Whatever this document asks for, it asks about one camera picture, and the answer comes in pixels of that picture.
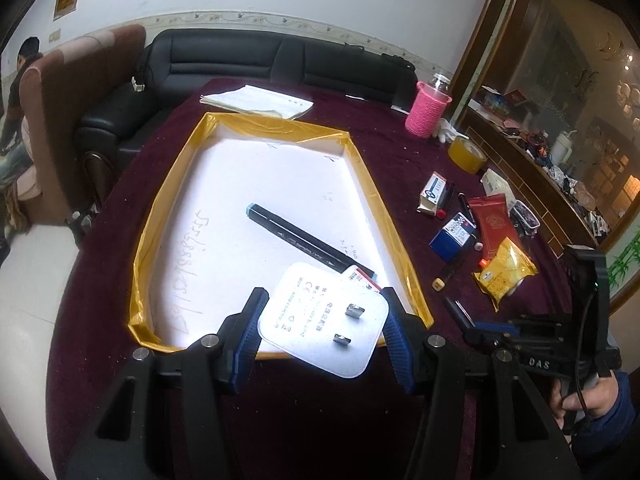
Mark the person's right hand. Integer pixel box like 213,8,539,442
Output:
550,372,618,421

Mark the wooden glass cabinet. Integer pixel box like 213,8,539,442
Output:
450,0,640,316

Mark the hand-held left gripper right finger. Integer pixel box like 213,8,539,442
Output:
381,287,581,480

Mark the white foam tray yellow tape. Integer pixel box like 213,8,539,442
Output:
127,111,434,361

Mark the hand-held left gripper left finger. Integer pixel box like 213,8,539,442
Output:
65,287,271,480

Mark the bottle in pink knitted sleeve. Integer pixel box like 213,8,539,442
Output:
404,72,453,139

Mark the blue and white box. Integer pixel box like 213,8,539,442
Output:
416,172,451,216

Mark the yellow tape roll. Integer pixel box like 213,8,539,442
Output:
447,135,488,175

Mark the short black marker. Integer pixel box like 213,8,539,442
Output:
442,297,476,331

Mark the dark small pouch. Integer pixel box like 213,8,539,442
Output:
509,200,541,238

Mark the brown pink armchair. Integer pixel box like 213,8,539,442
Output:
15,24,147,226

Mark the white charger adapter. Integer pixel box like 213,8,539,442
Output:
257,262,391,380

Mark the stack of white papers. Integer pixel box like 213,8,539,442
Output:
199,85,315,121

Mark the red packet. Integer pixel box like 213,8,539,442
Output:
467,195,526,261

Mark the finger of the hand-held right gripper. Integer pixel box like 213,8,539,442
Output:
462,320,521,348

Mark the small white red label box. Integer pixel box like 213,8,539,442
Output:
342,265,383,293

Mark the dark floor clutter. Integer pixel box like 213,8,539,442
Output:
65,210,98,246

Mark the yellow snack packet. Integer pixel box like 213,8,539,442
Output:
472,237,540,312

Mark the black marker pen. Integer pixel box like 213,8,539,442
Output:
246,203,381,281

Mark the black leather sofa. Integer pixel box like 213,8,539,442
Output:
75,28,418,161

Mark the black braided cable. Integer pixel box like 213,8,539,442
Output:
575,285,601,421

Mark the black pen wooden end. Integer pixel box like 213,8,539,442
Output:
432,250,478,292

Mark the white jug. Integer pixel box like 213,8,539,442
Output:
550,130,576,166

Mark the black lighter red base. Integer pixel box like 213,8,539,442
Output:
436,181,457,219

